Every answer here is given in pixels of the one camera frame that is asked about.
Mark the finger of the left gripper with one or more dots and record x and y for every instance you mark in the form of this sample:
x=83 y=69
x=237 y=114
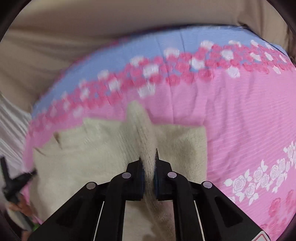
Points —
x=5 y=171
x=25 y=175

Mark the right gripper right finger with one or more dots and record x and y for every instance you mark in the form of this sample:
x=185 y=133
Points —
x=202 y=211

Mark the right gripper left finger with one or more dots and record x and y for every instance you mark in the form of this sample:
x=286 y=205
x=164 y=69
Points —
x=96 y=211

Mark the beige knit heart sweater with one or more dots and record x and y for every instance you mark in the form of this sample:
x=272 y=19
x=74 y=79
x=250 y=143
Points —
x=98 y=150

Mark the left hand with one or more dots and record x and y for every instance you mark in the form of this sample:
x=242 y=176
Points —
x=24 y=208

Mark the green bottle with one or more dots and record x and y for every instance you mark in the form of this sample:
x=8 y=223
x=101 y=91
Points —
x=35 y=226

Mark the white satin curtain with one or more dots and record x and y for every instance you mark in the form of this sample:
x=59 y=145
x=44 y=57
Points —
x=14 y=127

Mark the pink floral bed sheet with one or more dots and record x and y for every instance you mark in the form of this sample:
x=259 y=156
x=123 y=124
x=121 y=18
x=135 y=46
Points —
x=238 y=86

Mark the beige curtain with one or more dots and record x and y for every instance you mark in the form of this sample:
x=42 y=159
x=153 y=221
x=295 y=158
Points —
x=41 y=38

